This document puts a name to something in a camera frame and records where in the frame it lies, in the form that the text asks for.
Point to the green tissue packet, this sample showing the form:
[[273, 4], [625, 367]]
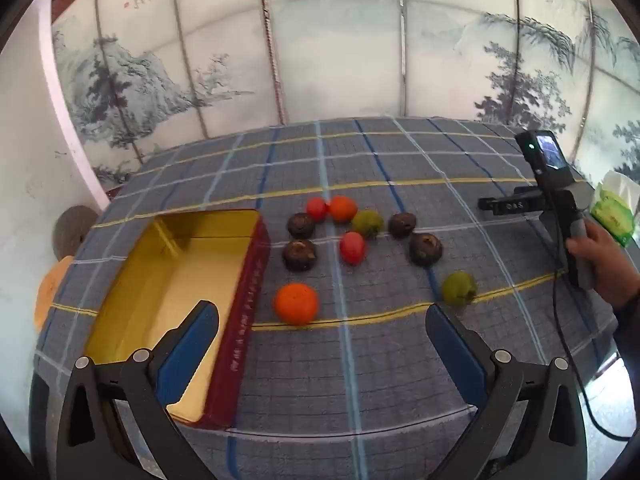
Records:
[[612, 210]]

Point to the red and gold tin box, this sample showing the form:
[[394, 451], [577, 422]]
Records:
[[150, 280]]

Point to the green round fruit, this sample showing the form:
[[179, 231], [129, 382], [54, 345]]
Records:
[[367, 223], [459, 288]]

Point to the person's right hand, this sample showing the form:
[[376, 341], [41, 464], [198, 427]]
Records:
[[610, 270]]

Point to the grey round seat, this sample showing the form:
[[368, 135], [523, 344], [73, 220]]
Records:
[[75, 232]]

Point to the landscape painted folding screen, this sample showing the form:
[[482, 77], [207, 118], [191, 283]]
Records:
[[340, 50]]

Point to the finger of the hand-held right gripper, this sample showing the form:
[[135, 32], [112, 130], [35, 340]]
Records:
[[505, 205]]

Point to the small orange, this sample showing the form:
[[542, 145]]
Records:
[[342, 208]]

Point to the red tomato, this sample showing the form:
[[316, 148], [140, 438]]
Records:
[[316, 208], [352, 248]]

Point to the grey plaid tablecloth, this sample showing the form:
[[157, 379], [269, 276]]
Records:
[[390, 360]]

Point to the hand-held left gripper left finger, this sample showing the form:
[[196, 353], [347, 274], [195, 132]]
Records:
[[187, 355]]

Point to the large orange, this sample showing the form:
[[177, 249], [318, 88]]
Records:
[[296, 303]]

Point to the dark brown round fruit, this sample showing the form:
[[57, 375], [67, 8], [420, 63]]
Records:
[[301, 225], [402, 224], [426, 249], [300, 255]]

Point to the person's right forearm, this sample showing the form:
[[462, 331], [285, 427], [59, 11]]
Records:
[[631, 330]]

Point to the orange round seat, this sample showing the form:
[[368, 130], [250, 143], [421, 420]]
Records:
[[50, 295]]

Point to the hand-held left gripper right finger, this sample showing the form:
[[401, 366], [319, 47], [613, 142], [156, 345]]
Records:
[[457, 360]]

